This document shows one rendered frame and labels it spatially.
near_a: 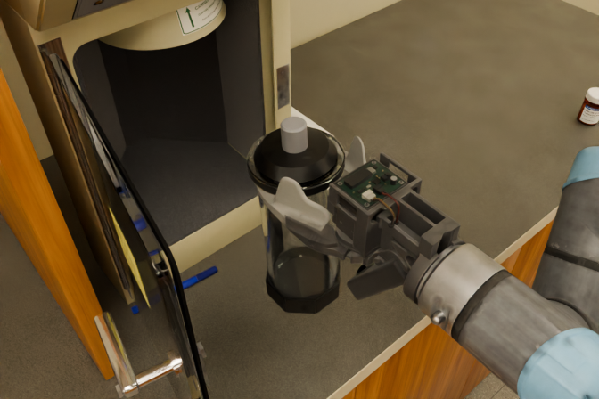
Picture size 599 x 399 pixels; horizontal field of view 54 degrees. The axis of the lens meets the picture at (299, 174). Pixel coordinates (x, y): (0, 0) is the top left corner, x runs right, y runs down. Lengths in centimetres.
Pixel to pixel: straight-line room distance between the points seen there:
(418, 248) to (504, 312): 9
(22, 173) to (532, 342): 46
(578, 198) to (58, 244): 51
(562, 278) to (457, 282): 12
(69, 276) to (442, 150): 74
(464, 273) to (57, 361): 60
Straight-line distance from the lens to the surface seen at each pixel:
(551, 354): 49
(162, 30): 72
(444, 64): 141
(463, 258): 52
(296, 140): 61
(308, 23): 148
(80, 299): 73
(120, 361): 57
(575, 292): 58
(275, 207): 60
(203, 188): 96
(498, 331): 49
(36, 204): 61
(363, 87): 130
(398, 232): 53
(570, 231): 59
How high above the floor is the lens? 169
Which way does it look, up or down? 44 degrees down
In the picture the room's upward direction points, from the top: straight up
